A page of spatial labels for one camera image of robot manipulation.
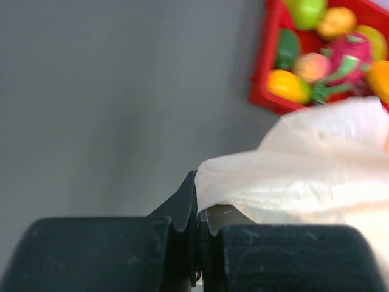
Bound pink peach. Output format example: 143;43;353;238
292;52;331;83

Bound orange fruit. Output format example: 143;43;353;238
366;60;389;105

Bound green pear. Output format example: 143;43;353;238
284;0;328;31

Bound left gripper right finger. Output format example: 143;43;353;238
199;205;388;291

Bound yellow green mango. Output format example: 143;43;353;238
266;69;312;105

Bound red strawberry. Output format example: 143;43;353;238
312;32;373;104

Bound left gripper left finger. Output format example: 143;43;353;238
1;172;198;291

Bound translucent banana print plastic bag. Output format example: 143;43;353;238
196;96;389;265

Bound orange fruit taken from bag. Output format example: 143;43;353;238
316;6;357;40

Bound green avocado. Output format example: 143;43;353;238
275;29;300;70

